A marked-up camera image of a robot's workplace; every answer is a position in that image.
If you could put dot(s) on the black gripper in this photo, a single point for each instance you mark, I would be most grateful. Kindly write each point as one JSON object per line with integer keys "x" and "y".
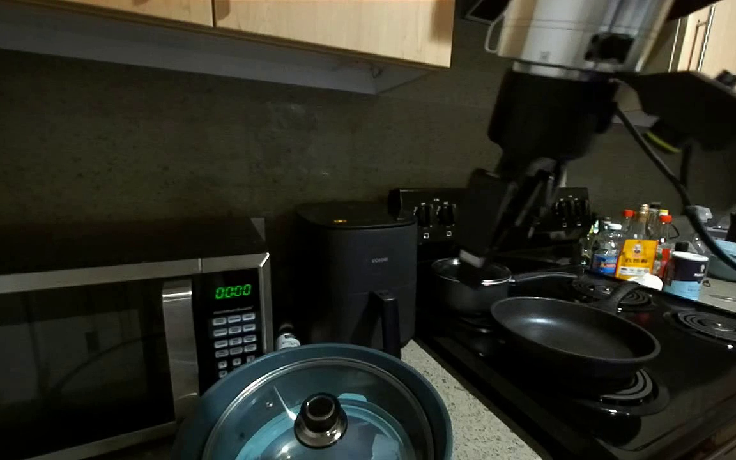
{"x": 548, "y": 111}

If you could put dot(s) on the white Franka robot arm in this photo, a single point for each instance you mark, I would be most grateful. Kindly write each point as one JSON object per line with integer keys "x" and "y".
{"x": 572, "y": 35}

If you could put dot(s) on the small saucepan with lid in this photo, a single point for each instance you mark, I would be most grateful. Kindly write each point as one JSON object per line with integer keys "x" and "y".
{"x": 465, "y": 296}

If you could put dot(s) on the black frying pan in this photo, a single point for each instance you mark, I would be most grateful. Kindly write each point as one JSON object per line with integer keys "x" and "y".
{"x": 572, "y": 335}

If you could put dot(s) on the steel pot with glass lid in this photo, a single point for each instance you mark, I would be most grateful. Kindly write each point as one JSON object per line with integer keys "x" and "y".
{"x": 215, "y": 395}

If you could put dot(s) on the clear water bottle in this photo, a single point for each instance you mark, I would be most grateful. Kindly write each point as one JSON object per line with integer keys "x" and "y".
{"x": 607, "y": 252}

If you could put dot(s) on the yellow label bottle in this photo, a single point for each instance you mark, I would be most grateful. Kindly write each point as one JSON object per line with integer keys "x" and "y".
{"x": 638, "y": 256}

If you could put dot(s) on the red cap sauce bottle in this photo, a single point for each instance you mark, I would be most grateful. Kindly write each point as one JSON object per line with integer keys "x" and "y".
{"x": 664, "y": 245}

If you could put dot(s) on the black air fryer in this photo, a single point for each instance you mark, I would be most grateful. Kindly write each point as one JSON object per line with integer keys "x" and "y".
{"x": 350, "y": 273}

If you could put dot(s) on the white and blue cup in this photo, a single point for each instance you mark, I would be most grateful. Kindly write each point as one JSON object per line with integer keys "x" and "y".
{"x": 687, "y": 273}

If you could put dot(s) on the wooden upper cabinet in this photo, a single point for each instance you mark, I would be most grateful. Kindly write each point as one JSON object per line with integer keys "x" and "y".
{"x": 334, "y": 27}

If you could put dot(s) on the black electric stove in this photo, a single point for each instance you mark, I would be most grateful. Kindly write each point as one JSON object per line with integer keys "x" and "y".
{"x": 708, "y": 375}

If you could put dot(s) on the stainless steel microwave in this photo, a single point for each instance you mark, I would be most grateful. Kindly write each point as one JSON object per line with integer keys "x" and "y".
{"x": 88, "y": 360}

